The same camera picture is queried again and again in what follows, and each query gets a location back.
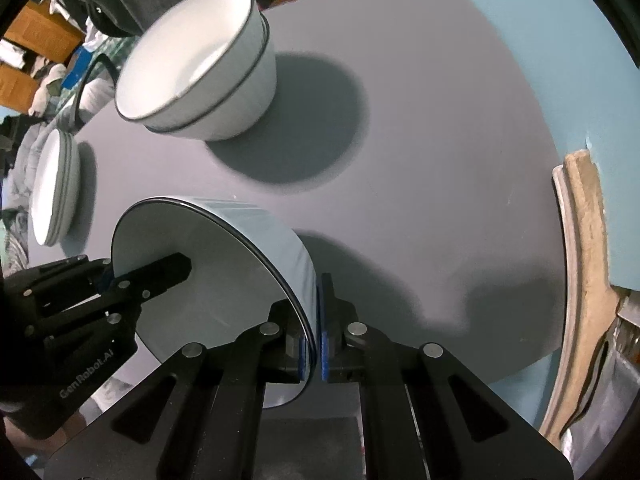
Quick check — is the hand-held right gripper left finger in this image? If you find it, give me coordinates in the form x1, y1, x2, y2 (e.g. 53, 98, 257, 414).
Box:
42, 300, 311, 480

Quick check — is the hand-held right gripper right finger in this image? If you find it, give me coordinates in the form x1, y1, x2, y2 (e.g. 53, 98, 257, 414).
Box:
319, 272, 573, 480

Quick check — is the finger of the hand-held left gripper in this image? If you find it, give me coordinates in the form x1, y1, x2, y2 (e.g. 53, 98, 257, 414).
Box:
25, 252, 193, 342
5, 254, 114, 312

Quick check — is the small white bowl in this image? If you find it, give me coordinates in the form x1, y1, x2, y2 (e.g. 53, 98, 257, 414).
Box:
111, 195, 319, 409

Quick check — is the white plate with dark rim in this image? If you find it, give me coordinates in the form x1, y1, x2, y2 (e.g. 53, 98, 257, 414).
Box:
47, 132, 76, 243
31, 128, 71, 247
50, 137, 81, 238

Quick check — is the white bowl with dark rim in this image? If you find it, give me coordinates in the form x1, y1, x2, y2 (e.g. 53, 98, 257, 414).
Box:
145, 10, 278, 142
115, 0, 271, 123

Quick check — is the pale grey bedding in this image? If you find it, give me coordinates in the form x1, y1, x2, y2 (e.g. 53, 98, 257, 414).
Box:
0, 115, 46, 281

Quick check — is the black office chair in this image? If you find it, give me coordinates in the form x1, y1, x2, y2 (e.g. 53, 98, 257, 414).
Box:
72, 52, 123, 133

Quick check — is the white clothes pile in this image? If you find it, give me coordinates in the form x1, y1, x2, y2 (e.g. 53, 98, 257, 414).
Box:
27, 62, 68, 117

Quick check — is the blue box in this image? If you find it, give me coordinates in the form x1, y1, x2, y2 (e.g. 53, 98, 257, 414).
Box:
64, 47, 98, 92

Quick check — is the silver plastic bag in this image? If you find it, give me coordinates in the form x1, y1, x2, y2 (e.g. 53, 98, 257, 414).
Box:
560, 305, 640, 466

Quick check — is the wooden frame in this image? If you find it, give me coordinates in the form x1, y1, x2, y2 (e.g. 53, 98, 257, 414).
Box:
539, 149, 623, 443

